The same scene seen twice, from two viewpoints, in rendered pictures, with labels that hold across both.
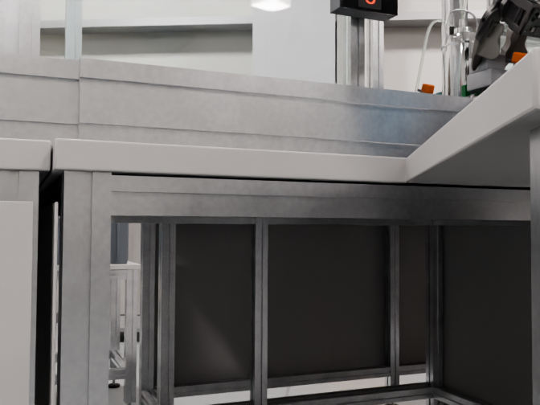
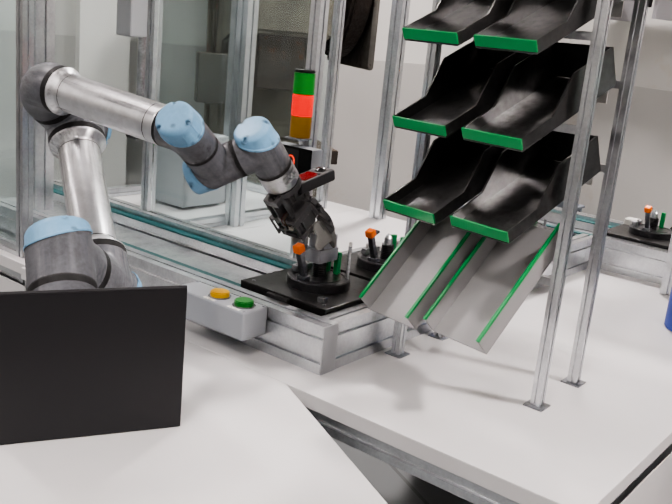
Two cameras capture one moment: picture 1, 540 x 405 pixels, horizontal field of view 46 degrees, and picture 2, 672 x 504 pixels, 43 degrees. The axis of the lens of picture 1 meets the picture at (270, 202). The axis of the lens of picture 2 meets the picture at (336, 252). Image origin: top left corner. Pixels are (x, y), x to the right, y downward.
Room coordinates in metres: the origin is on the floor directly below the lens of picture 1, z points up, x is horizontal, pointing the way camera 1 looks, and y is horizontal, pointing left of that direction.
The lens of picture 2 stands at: (0.25, -1.95, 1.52)
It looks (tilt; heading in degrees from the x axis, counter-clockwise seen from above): 15 degrees down; 60
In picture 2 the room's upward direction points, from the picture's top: 6 degrees clockwise
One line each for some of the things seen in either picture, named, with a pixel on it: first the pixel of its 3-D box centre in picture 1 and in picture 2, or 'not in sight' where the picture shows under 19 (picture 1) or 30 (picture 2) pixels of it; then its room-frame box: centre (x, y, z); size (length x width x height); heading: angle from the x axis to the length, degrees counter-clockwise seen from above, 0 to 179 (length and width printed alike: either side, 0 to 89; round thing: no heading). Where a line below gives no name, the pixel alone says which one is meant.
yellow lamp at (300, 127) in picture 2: not in sight; (300, 126); (1.16, -0.17, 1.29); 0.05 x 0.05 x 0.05
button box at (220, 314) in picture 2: not in sight; (218, 309); (0.89, -0.39, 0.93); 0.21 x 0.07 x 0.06; 112
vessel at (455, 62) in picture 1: (463, 65); not in sight; (2.09, -0.64, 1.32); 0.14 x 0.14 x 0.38
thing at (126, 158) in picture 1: (361, 199); (421, 300); (1.54, -0.22, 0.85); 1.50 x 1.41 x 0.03; 112
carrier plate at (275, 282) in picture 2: not in sight; (317, 288); (1.12, -0.39, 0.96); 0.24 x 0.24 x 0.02; 22
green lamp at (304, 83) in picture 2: not in sight; (304, 83); (1.16, -0.17, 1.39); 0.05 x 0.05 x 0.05
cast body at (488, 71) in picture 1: (484, 71); (325, 243); (1.13, -0.39, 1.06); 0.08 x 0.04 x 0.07; 23
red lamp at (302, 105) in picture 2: not in sight; (302, 105); (1.16, -0.17, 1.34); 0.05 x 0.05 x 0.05
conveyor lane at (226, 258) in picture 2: not in sight; (228, 274); (1.03, -0.10, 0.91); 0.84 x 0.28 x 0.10; 112
